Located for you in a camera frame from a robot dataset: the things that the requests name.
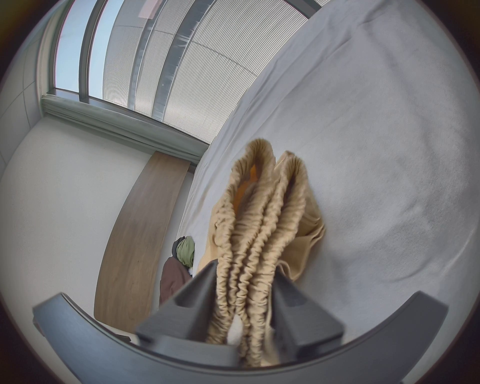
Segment grey-green curtain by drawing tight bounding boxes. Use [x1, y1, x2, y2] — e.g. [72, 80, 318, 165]
[40, 94, 209, 166]

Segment green garment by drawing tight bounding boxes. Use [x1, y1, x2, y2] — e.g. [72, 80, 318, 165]
[176, 235, 196, 269]

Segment tan shorts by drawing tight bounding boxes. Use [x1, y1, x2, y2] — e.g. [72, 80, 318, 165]
[197, 138, 326, 368]

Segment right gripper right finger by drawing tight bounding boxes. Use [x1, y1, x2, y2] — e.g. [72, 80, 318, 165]
[270, 272, 345, 359]

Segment window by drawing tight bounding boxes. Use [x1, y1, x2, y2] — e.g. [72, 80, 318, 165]
[52, 0, 331, 145]

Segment bed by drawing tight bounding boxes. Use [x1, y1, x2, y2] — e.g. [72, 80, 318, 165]
[94, 0, 480, 361]

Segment brown shorts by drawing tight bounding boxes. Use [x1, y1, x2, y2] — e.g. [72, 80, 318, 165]
[159, 257, 194, 306]

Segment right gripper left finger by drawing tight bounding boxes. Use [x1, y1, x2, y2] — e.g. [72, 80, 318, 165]
[136, 260, 220, 343]

